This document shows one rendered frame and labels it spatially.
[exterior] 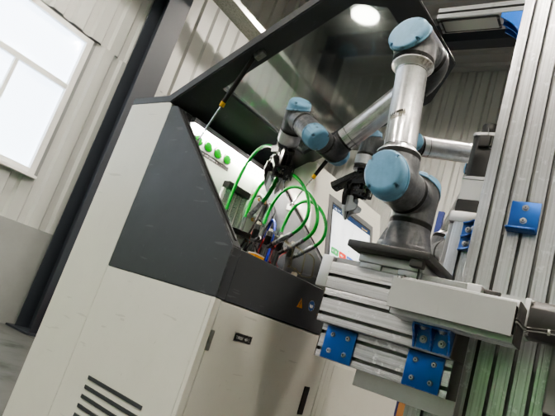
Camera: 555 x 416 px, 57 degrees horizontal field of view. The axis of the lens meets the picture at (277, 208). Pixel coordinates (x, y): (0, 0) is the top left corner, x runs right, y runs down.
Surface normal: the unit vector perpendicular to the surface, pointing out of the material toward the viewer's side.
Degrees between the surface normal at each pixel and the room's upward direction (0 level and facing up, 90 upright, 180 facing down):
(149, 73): 90
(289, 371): 90
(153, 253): 90
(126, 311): 90
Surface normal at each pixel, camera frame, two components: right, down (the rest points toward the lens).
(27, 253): 0.80, 0.12
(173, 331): -0.58, -0.37
